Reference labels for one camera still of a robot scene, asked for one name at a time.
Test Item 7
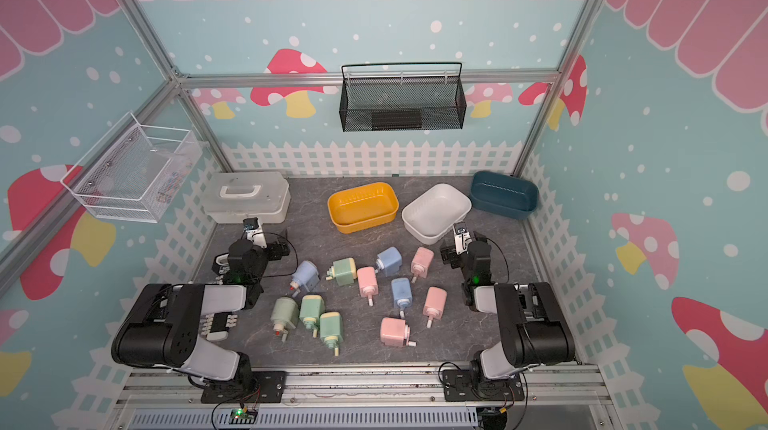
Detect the translucent lidded case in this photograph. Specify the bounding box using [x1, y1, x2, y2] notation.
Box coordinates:
[201, 172, 291, 224]

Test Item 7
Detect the pink sharpener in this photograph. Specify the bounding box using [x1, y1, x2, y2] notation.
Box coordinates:
[410, 247, 434, 284]
[380, 317, 417, 347]
[423, 287, 447, 328]
[357, 267, 379, 307]

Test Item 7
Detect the blue sharpener upper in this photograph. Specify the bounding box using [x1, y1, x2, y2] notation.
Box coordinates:
[374, 247, 402, 277]

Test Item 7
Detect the pink sharpener center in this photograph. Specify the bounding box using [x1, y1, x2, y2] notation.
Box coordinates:
[357, 267, 379, 307]

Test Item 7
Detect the blue sharpener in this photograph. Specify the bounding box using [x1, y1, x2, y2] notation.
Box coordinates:
[391, 278, 413, 319]
[374, 247, 402, 277]
[289, 260, 319, 297]

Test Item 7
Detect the blue sharpener left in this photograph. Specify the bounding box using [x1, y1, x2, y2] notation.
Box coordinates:
[289, 260, 319, 297]

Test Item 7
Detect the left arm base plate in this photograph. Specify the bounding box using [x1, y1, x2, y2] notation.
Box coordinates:
[200, 371, 287, 405]

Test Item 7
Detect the pink sharpener upper right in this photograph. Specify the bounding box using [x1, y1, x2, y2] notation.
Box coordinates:
[410, 247, 434, 284]

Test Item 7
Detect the blue sharpener center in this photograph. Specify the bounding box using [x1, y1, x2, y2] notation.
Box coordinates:
[391, 278, 413, 319]

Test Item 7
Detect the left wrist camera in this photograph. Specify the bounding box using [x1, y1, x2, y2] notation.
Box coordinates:
[243, 217, 268, 249]

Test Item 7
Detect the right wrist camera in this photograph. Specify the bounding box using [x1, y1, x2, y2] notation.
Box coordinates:
[453, 222, 473, 255]

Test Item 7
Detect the pink sharpener bottom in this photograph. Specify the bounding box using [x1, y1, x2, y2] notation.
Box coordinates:
[380, 317, 417, 347]

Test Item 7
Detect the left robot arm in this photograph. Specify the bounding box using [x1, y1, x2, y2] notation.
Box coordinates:
[111, 235, 293, 400]

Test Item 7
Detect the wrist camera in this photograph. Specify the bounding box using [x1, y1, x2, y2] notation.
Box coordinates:
[243, 217, 268, 249]
[453, 222, 473, 255]

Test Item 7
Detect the pale green sharpener left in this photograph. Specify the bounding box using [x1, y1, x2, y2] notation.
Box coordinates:
[270, 297, 299, 342]

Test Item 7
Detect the green sharpener middle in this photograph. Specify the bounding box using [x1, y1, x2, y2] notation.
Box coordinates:
[299, 294, 325, 338]

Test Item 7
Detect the white wire mesh basket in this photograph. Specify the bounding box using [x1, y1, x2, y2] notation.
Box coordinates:
[60, 113, 202, 224]

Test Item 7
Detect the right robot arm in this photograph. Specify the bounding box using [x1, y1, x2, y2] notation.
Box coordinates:
[438, 240, 576, 403]

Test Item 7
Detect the black tool rack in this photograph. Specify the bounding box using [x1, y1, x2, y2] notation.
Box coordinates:
[199, 312, 238, 343]

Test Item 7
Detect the aluminium rail frame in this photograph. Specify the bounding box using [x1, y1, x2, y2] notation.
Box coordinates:
[105, 363, 622, 429]

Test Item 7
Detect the green circuit board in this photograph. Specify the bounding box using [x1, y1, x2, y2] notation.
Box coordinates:
[228, 408, 258, 425]

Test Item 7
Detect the black wire mesh basket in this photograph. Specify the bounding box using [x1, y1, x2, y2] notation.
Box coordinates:
[339, 62, 467, 132]

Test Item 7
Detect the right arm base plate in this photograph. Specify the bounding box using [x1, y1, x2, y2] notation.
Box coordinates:
[438, 367, 525, 404]

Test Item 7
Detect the white storage box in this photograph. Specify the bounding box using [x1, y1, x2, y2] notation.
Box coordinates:
[401, 183, 472, 246]

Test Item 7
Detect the teal storage box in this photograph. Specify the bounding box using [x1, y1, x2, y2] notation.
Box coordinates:
[469, 171, 539, 220]

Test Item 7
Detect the yellow storage box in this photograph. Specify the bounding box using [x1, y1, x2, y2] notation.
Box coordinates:
[327, 182, 399, 235]

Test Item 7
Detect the green sharpener upper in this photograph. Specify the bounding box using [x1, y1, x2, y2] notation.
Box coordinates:
[326, 257, 357, 286]

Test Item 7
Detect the green sharpener bottom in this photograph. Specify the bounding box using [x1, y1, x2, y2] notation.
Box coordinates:
[319, 312, 343, 357]

